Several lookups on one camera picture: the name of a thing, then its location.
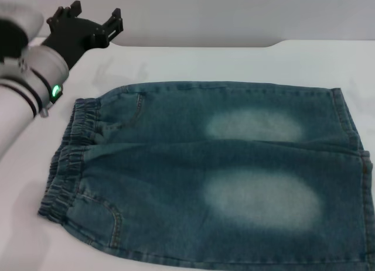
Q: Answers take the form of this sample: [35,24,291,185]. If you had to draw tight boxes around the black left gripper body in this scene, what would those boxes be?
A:
[40,16,111,70]

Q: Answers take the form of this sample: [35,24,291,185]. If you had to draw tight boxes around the blue denim shorts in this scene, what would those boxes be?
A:
[37,81,375,271]

